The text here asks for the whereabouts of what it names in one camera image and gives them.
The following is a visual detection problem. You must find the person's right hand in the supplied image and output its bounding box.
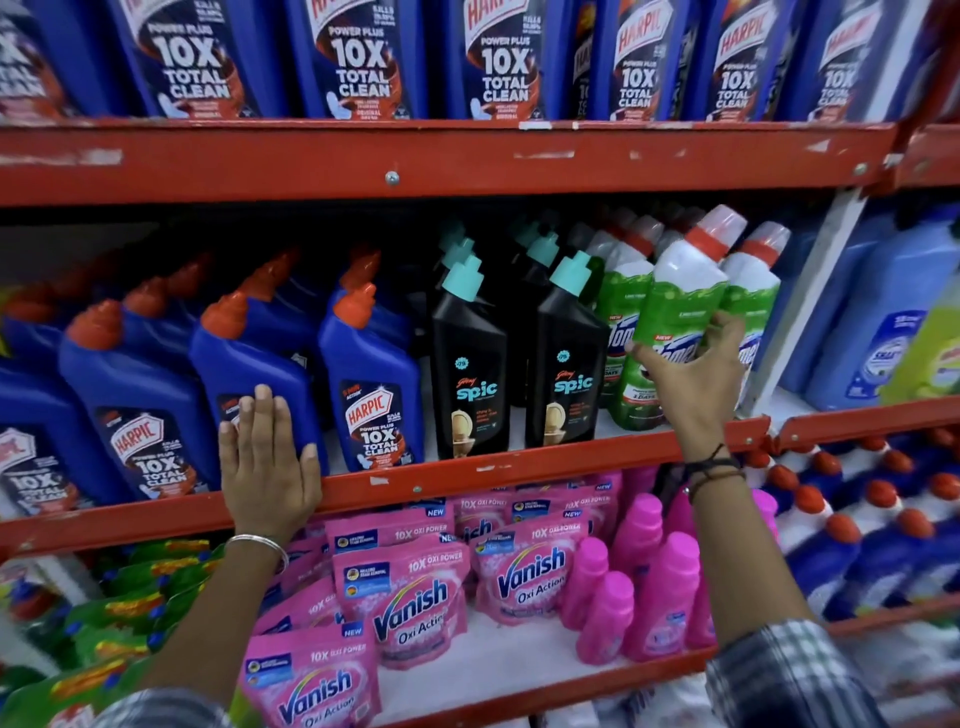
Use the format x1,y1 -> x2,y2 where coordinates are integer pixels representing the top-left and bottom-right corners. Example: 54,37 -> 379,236
627,309 -> 749,463

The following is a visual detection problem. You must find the person's left hand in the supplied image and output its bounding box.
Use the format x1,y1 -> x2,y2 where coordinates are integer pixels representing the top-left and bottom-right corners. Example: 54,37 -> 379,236
218,384 -> 324,550

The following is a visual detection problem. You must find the green cleaner bottle red cap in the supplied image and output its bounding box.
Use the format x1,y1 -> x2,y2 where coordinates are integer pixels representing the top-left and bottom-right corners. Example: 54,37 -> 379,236
609,204 -> 749,432

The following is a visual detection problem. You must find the person's left forearm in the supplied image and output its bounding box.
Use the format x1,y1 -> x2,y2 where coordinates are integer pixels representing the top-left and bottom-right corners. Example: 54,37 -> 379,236
141,541 -> 291,708

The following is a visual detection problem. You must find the person's right forearm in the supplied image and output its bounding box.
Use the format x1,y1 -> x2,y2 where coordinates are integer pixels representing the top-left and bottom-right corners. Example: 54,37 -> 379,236
685,461 -> 817,655

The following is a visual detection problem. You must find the blue cleaner bottle orange cap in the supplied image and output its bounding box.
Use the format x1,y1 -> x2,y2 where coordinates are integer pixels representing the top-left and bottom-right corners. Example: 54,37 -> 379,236
189,291 -> 330,475

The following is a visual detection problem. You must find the silver bangle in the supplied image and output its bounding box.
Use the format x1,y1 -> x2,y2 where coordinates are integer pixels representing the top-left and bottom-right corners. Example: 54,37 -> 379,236
224,533 -> 291,576

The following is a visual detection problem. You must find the group of small blue bottles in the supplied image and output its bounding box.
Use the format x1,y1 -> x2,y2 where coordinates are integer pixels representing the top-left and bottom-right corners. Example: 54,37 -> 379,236
0,243 -> 427,519

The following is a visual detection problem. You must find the group of green white-topped bottles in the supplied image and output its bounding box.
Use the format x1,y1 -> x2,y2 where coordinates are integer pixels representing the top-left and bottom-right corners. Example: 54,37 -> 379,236
566,206 -> 792,412

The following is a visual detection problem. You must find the black wrist thread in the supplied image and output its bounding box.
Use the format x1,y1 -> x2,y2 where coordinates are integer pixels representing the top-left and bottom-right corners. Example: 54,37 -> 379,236
678,444 -> 746,504

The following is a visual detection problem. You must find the red metal shelf beam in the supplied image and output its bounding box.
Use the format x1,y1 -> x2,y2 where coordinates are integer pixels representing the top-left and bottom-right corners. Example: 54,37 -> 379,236
0,117 -> 901,208
825,594 -> 960,640
378,646 -> 715,728
772,394 -> 960,453
894,122 -> 960,190
0,416 -> 772,561

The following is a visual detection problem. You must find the pile of pink pouches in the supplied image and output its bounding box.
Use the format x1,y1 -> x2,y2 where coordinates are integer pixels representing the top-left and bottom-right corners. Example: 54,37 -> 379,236
240,472 -> 624,728

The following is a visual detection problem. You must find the white rack upright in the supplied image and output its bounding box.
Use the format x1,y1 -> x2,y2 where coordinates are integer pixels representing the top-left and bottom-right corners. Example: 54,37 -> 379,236
738,187 -> 871,418

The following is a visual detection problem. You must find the group of black teal-capped bottles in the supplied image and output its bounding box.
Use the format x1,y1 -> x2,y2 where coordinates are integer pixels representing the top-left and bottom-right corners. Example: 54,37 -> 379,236
429,217 -> 610,460

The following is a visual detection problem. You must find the large light blue bottle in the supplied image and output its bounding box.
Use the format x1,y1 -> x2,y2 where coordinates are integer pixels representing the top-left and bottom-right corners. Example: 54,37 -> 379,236
776,213 -> 897,396
804,216 -> 960,412

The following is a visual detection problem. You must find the pile of green pouches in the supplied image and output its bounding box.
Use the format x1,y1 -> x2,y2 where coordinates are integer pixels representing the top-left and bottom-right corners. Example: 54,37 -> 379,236
0,536 -> 264,728

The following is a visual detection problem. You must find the group of pink bottles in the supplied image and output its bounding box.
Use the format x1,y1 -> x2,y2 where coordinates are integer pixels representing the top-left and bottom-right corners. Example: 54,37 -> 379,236
558,466 -> 781,666

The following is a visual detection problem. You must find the white shelf board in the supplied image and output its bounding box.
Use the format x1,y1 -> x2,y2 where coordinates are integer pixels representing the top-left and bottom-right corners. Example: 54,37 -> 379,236
373,603 -> 676,725

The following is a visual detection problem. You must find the plaid shirt sleeve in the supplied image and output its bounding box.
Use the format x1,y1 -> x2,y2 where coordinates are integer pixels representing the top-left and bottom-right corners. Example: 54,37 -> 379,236
90,687 -> 235,728
705,618 -> 891,728

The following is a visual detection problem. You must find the group of blue-white orange-capped bottles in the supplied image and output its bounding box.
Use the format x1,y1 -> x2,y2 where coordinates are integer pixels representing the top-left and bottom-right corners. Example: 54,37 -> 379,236
738,426 -> 960,624

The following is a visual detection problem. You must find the yellow-green bottle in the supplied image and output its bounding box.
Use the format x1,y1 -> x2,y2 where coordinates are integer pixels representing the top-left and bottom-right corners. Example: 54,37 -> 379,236
881,276 -> 960,406

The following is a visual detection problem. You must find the row of large blue bottles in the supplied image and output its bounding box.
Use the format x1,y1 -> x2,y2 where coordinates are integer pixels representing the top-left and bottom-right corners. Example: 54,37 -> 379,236
0,0 -> 912,123

